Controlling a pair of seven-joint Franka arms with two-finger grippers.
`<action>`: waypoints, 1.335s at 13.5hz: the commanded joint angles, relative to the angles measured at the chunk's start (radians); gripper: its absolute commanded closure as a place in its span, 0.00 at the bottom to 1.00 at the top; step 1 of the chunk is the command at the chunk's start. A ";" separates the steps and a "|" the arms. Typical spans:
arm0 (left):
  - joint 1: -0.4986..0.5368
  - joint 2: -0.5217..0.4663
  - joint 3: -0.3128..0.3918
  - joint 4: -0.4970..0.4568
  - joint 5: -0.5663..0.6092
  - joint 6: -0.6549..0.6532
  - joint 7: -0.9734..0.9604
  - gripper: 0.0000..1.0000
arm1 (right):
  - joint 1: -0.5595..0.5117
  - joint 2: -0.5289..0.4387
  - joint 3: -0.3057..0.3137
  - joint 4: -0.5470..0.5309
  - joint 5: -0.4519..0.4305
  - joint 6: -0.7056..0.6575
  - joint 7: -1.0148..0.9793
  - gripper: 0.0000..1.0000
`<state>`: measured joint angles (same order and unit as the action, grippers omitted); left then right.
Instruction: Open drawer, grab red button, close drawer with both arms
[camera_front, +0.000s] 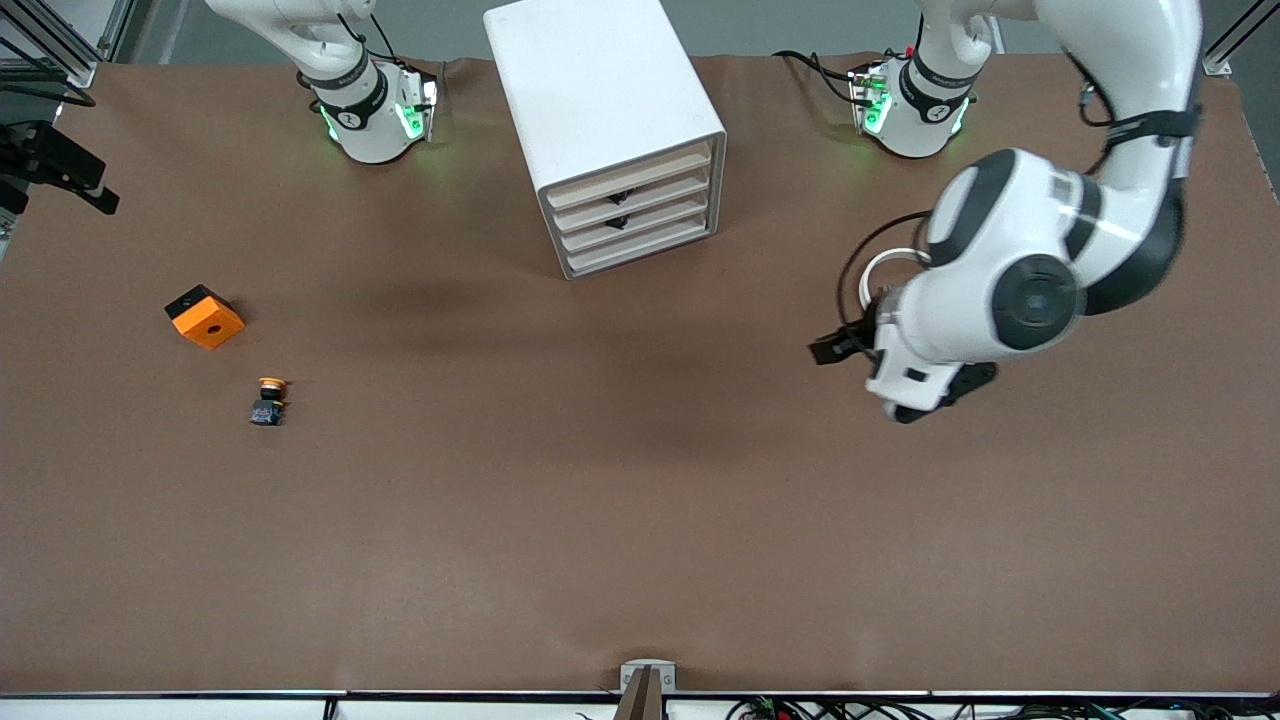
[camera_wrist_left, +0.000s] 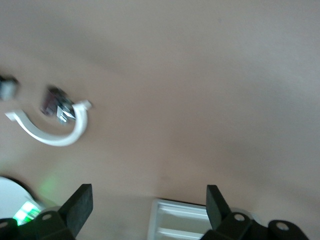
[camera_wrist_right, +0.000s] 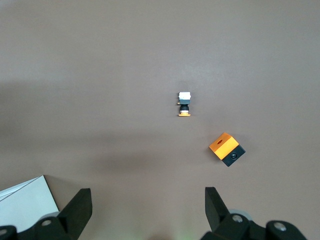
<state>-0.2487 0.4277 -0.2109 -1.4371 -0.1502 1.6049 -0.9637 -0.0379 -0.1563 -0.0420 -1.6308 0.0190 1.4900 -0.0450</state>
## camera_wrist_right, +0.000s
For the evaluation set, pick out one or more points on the orange push button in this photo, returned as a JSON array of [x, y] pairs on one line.
[[184, 101]]

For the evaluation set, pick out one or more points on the white drawer cabinet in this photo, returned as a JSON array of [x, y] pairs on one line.
[[25, 200]]

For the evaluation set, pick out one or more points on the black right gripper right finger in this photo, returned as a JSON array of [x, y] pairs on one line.
[[225, 227]]

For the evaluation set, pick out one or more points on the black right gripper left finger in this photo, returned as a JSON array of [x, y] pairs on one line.
[[62, 225]]

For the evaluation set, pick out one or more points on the orange and black button box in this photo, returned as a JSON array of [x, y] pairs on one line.
[[222, 147]]

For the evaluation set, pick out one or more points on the brown table cover mat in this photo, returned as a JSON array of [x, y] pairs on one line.
[[100, 75]]

